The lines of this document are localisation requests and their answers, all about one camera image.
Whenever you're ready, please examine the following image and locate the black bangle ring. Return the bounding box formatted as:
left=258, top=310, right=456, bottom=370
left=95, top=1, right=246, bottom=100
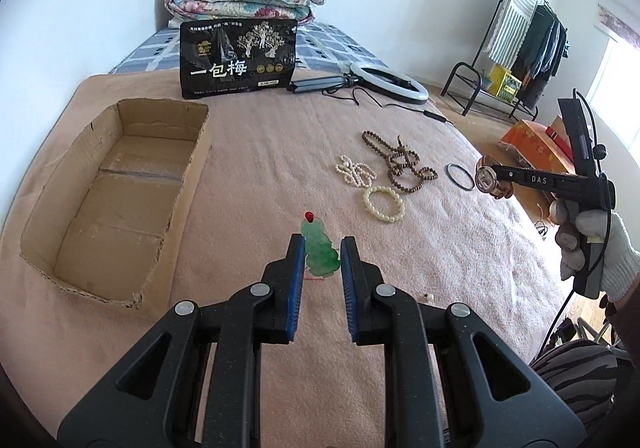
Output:
left=444, top=163, right=476, bottom=191

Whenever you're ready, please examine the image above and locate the white ring light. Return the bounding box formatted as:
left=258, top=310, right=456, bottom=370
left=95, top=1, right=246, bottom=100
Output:
left=286, top=62, right=430, bottom=105

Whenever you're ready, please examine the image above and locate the right forearm dark sleeve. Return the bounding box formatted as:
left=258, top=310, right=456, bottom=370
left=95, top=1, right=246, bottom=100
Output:
left=600, top=287, right=640, bottom=367

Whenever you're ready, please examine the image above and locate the black snack bag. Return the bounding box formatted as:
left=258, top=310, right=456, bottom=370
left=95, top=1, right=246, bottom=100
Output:
left=179, top=18, right=298, bottom=99

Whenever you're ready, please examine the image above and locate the black clothes rack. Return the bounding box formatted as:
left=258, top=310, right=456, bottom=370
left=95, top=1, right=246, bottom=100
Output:
left=440, top=0, right=570, bottom=121

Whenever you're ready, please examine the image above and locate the orange bag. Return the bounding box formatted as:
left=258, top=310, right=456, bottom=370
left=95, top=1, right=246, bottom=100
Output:
left=498, top=121, right=575, bottom=174

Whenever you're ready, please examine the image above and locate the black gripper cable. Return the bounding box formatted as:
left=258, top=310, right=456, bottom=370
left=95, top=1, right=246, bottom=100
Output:
left=539, top=87, right=616, bottom=354

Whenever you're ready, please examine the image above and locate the white pearl necklace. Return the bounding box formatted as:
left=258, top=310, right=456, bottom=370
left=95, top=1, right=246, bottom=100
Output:
left=334, top=154, right=378, bottom=189

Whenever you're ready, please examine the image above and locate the brown wooden bead necklace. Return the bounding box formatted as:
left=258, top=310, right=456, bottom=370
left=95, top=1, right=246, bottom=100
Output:
left=360, top=128, right=440, bottom=195

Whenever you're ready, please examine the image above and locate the cream bead bracelet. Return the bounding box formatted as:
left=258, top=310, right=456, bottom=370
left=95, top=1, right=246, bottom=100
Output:
left=361, top=184, right=405, bottom=225

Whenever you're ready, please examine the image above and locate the right hand white glove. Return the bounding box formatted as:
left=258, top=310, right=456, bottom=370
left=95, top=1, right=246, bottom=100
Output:
left=550, top=201, right=639, bottom=305

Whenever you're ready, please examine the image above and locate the black ring light cable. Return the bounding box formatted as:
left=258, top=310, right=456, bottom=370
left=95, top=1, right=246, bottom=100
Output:
left=322, top=84, right=457, bottom=126

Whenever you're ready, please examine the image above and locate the open cardboard box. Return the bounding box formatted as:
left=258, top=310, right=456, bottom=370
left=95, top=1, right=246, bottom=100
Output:
left=21, top=98, right=212, bottom=319

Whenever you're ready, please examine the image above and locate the brown strap wristwatch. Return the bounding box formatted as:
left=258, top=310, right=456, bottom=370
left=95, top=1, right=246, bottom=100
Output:
left=474, top=155, right=513, bottom=200

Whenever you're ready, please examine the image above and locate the green jade pendant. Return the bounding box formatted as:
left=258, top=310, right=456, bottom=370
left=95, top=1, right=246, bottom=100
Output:
left=300, top=211, right=341, bottom=279

